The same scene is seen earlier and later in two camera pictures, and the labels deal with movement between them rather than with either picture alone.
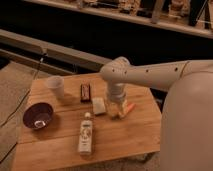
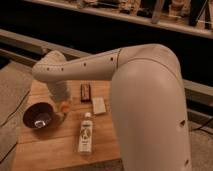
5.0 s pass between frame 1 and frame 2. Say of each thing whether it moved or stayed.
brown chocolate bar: stayed
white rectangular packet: stayed
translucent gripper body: moved
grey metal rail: stayed
